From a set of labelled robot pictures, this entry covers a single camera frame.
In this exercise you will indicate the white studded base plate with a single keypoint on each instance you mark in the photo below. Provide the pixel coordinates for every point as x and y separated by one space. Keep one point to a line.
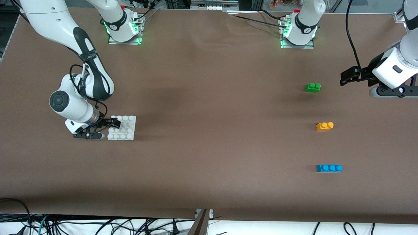
127 132

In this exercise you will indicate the metal table edge bracket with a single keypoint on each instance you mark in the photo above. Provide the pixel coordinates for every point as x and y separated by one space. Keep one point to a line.
210 212

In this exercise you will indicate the orange patterned object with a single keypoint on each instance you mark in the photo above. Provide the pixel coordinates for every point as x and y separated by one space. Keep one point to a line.
281 3

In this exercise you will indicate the brown paper table cover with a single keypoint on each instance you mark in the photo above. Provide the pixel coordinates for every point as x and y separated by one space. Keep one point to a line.
209 163

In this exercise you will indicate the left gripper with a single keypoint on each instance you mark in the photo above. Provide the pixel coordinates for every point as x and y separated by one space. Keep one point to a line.
370 71

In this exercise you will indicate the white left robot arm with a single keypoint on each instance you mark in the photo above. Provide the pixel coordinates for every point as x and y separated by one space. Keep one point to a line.
305 23

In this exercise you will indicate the white power strip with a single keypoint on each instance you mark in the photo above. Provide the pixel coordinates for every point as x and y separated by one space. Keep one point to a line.
214 7

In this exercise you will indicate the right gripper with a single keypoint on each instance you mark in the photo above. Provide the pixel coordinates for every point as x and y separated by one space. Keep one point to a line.
104 122

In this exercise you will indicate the aluminium corner profile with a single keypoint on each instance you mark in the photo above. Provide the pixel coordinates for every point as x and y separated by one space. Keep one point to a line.
399 18

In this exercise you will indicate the green two-stud block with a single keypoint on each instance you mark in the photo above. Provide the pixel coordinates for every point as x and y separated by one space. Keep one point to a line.
312 88

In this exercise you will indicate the blue three-stud block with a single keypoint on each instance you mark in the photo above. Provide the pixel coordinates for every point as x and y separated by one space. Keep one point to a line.
328 168

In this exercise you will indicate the yellow two-stud block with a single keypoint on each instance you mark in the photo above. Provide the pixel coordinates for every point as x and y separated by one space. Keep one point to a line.
324 126

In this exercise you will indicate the dark wooden beam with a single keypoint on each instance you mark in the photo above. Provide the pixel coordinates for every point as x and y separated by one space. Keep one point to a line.
200 225

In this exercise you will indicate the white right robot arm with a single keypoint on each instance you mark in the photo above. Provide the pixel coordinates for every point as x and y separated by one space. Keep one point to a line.
58 26

